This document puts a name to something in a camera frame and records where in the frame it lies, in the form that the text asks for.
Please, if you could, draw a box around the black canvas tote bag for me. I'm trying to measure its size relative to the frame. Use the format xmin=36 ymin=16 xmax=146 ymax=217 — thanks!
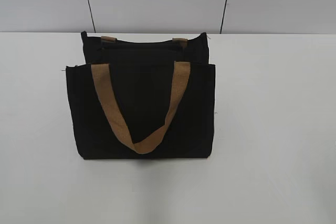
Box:
xmin=66 ymin=32 xmax=216 ymax=159

